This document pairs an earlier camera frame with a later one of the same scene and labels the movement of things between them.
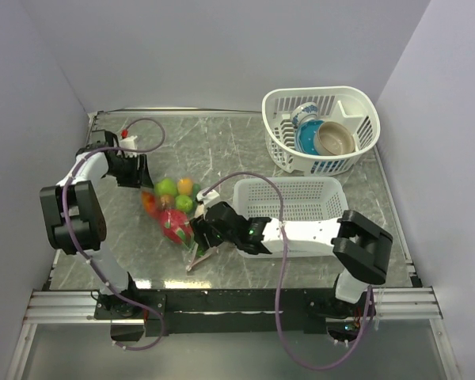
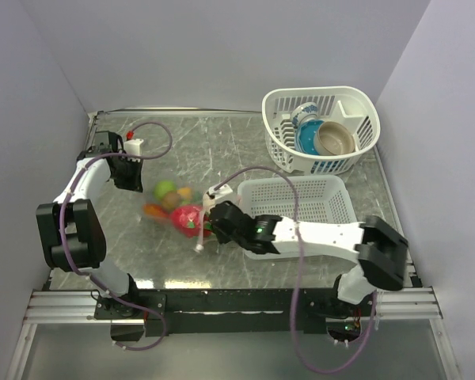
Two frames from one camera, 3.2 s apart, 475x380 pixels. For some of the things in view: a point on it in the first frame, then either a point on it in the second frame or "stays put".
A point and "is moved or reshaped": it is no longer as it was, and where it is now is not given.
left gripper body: x=126 y=171 stays put
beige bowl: x=333 y=138 stays put
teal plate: x=305 y=135 stays put
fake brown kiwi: x=165 y=200 is moved or reshaped
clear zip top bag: x=171 y=202 is moved or reshaped
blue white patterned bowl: x=305 y=112 stays put
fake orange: x=184 y=185 is moved or reshaped
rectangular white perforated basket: x=303 y=198 stays put
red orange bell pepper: x=150 y=200 → x=154 y=210
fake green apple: x=166 y=186 stays put
